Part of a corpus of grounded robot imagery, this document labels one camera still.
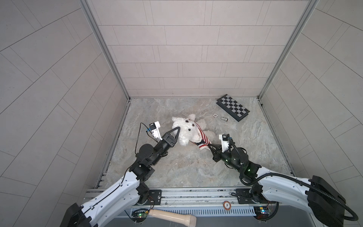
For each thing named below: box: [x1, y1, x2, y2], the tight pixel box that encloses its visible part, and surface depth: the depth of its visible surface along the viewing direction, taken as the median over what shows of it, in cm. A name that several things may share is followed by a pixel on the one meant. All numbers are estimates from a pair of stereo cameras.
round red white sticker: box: [223, 200, 232, 211], surface depth 71 cm
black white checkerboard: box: [216, 94, 251, 122], surface depth 109 cm
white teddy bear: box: [171, 113, 216, 146], surface depth 67 cm
